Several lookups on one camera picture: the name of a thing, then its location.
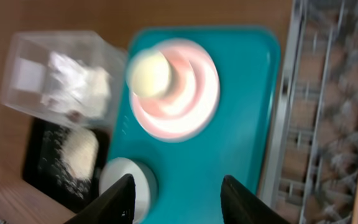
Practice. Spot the grey dishwasher rack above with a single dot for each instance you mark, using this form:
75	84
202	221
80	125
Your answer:
311	168

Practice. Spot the black plastic tray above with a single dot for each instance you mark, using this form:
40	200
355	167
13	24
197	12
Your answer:
43	182

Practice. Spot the pink small plate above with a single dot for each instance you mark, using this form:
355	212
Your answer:
179	102

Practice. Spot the grey bowl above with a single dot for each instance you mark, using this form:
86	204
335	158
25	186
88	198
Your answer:
146	184

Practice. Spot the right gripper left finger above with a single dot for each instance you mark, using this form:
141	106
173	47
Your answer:
115	205

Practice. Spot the pink large plate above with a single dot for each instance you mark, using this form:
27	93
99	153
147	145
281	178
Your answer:
204	104

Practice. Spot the teal plastic tray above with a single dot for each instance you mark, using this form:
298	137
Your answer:
190	173

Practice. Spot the clear plastic bin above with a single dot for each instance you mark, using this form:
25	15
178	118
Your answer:
27	72

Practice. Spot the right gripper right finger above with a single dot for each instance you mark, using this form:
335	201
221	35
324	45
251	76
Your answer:
240	206

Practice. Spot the white paper cup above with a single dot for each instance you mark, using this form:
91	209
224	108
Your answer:
152	74

